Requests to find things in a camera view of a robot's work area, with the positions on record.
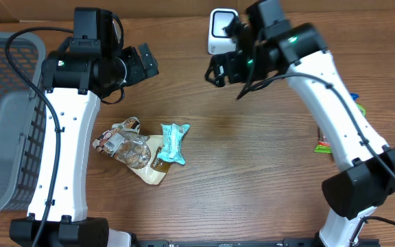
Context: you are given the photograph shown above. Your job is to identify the beige cookie pouch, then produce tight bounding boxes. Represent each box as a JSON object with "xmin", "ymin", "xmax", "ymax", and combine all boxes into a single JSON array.
[{"xmin": 92, "ymin": 117, "xmax": 171, "ymax": 185}]

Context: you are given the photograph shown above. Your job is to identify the teal snack packet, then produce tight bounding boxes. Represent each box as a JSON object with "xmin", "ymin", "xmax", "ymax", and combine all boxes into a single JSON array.
[{"xmin": 158, "ymin": 123, "xmax": 190, "ymax": 165}]

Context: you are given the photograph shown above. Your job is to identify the green gummy candy bag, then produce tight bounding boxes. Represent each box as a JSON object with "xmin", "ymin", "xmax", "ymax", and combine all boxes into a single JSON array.
[{"xmin": 314, "ymin": 104, "xmax": 366, "ymax": 154}]

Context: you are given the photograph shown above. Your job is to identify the blue cookie packet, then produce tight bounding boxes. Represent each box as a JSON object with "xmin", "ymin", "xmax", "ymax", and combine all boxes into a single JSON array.
[{"xmin": 350, "ymin": 93, "xmax": 359, "ymax": 101}]

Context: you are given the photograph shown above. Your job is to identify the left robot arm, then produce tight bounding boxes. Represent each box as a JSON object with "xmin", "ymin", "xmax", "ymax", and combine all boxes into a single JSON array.
[{"xmin": 10, "ymin": 8, "xmax": 158, "ymax": 247}]

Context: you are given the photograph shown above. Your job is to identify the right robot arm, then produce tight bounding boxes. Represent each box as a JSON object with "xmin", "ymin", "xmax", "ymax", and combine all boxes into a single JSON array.
[{"xmin": 205, "ymin": 1, "xmax": 395, "ymax": 246}]

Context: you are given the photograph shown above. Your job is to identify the white barcode scanner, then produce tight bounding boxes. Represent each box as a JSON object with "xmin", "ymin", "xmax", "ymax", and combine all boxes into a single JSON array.
[{"xmin": 208, "ymin": 8, "xmax": 238, "ymax": 55}]

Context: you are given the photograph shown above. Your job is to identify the grey plastic shopping basket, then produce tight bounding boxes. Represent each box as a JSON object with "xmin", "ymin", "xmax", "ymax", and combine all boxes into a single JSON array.
[{"xmin": 0, "ymin": 32, "xmax": 46, "ymax": 211}]

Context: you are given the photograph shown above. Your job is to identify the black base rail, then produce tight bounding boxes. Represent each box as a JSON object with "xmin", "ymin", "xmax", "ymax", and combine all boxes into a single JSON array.
[{"xmin": 125, "ymin": 238, "xmax": 381, "ymax": 247}]

